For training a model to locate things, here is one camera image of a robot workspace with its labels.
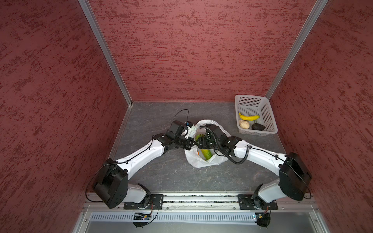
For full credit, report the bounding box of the green fruit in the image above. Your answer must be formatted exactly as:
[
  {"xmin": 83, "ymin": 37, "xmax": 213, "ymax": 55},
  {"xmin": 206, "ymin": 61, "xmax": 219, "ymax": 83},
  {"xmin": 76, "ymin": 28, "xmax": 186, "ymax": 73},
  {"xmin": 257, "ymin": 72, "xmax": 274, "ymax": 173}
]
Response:
[{"xmin": 201, "ymin": 150, "xmax": 213, "ymax": 161}]

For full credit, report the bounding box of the white plastic bag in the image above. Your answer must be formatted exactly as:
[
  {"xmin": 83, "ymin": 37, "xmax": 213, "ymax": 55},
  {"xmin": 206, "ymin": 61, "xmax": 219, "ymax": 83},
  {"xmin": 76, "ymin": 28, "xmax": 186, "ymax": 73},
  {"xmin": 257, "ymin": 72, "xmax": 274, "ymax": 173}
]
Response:
[{"xmin": 185, "ymin": 119, "xmax": 233, "ymax": 169}]

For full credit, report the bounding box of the beige round fruit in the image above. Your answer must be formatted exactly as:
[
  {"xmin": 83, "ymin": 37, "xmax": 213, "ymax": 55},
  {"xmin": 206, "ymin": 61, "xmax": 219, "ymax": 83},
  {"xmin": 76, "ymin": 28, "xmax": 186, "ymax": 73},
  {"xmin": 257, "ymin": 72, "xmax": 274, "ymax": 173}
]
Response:
[{"xmin": 239, "ymin": 120, "xmax": 250, "ymax": 129}]

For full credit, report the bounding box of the yellow banana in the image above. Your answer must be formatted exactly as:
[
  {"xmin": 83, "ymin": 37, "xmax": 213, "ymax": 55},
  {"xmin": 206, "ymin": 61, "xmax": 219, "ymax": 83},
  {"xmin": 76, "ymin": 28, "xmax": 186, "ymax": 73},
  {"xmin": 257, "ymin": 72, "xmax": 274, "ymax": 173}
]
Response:
[{"xmin": 239, "ymin": 113, "xmax": 260, "ymax": 121}]

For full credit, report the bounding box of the dark avocado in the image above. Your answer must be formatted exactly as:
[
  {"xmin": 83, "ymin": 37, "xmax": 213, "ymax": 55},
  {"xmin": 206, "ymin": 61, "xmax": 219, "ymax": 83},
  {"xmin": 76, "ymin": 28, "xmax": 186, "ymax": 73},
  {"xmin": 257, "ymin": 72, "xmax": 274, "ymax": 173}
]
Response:
[{"xmin": 252, "ymin": 123, "xmax": 265, "ymax": 131}]

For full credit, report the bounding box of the green kiwi half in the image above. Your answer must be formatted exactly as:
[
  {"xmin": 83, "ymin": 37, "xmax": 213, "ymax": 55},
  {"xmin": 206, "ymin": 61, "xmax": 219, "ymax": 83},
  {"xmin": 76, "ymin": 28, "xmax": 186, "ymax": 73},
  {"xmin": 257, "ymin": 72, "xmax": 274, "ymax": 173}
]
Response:
[{"xmin": 195, "ymin": 134, "xmax": 205, "ymax": 141}]

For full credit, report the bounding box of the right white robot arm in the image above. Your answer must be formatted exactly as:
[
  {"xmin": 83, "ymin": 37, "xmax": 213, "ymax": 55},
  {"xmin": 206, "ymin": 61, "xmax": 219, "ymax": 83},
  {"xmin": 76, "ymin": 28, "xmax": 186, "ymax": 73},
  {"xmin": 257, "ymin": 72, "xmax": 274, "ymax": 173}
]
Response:
[{"xmin": 196, "ymin": 135, "xmax": 312, "ymax": 210}]

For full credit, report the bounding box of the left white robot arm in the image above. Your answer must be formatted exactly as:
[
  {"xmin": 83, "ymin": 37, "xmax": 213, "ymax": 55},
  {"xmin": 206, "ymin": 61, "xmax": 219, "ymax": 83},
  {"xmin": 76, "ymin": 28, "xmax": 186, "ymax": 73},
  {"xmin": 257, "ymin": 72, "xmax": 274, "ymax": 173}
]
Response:
[{"xmin": 93, "ymin": 134, "xmax": 195, "ymax": 209}]

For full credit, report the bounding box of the white perforated plastic basket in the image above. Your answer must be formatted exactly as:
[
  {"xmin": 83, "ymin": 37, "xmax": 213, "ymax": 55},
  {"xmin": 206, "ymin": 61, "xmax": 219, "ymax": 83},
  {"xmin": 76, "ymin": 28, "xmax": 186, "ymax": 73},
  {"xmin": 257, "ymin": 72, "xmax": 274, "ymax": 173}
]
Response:
[{"xmin": 235, "ymin": 95, "xmax": 278, "ymax": 136}]

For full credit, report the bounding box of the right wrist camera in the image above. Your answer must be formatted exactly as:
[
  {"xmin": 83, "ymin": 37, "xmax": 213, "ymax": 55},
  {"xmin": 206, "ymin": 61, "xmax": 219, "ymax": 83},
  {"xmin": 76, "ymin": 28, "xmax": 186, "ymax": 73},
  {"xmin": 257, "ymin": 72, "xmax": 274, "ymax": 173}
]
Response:
[{"xmin": 205, "ymin": 124, "xmax": 228, "ymax": 141}]

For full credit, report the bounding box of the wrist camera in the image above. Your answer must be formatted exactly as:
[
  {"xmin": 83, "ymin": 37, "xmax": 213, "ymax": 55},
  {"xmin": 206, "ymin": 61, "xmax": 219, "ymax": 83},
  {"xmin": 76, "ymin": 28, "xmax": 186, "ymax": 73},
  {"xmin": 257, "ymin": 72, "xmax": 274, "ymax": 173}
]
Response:
[
  {"xmin": 205, "ymin": 124, "xmax": 228, "ymax": 141},
  {"xmin": 166, "ymin": 120, "xmax": 193, "ymax": 139}
]

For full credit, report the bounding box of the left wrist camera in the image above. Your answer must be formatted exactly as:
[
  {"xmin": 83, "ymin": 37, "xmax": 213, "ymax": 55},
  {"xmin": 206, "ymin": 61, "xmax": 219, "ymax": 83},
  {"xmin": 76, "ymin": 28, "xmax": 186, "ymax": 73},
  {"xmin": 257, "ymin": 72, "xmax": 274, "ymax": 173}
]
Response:
[{"xmin": 166, "ymin": 120, "xmax": 193, "ymax": 139}]

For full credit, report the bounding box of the aluminium front rail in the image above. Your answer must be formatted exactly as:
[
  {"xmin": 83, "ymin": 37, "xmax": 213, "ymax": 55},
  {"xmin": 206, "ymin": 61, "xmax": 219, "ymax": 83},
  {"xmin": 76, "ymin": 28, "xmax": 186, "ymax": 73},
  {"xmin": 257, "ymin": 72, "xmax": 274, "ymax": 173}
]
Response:
[{"xmin": 83, "ymin": 191, "xmax": 318, "ymax": 212}]

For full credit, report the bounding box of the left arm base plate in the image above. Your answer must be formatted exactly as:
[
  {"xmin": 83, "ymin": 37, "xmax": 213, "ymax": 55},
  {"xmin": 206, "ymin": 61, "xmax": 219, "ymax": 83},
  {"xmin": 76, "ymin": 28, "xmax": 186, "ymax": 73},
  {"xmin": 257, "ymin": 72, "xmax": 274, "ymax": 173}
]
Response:
[{"xmin": 123, "ymin": 194, "xmax": 164, "ymax": 210}]

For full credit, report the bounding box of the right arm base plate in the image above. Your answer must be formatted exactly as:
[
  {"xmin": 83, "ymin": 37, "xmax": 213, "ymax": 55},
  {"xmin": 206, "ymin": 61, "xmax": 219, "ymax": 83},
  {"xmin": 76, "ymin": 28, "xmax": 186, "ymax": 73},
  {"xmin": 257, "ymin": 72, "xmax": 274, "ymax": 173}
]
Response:
[{"xmin": 238, "ymin": 194, "xmax": 278, "ymax": 211}]

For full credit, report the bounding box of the white slotted cable duct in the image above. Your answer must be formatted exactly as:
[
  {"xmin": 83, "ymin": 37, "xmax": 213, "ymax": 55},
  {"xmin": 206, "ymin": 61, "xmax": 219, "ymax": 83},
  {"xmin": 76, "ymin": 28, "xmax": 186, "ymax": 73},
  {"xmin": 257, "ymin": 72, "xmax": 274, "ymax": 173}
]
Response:
[{"xmin": 89, "ymin": 212, "xmax": 256, "ymax": 225}]

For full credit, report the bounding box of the left aluminium corner post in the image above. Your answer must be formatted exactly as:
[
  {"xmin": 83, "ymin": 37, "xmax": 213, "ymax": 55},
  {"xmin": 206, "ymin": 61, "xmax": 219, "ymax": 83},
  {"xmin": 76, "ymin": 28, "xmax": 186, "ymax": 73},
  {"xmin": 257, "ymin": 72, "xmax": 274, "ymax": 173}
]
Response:
[{"xmin": 78, "ymin": 0, "xmax": 133, "ymax": 108}]

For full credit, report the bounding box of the aluminium corner post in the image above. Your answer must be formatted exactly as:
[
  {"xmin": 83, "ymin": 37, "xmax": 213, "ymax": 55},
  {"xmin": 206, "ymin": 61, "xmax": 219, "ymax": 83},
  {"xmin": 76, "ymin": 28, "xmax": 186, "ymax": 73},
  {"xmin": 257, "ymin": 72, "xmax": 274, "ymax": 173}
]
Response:
[
  {"xmin": 78, "ymin": 0, "xmax": 133, "ymax": 108},
  {"xmin": 265, "ymin": 0, "xmax": 328, "ymax": 99}
]

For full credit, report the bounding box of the right aluminium corner post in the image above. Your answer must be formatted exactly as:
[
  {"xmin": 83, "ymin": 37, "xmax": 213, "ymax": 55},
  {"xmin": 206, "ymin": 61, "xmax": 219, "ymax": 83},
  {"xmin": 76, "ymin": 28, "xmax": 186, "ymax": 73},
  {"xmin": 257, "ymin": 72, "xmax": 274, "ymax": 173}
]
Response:
[{"xmin": 265, "ymin": 0, "xmax": 328, "ymax": 99}]

